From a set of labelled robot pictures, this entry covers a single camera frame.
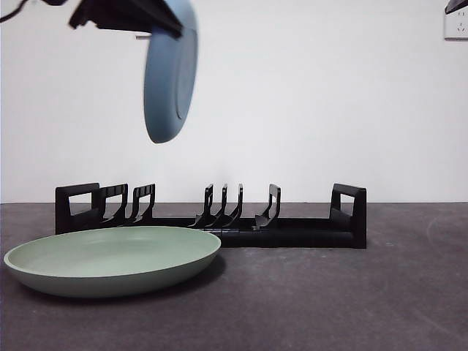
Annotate light blue plate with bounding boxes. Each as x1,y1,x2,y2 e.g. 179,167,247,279
143,0,200,145

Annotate green plate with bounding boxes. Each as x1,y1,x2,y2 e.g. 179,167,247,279
3,225,222,298

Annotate black plate rack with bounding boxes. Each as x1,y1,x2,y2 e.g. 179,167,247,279
54,182,368,250

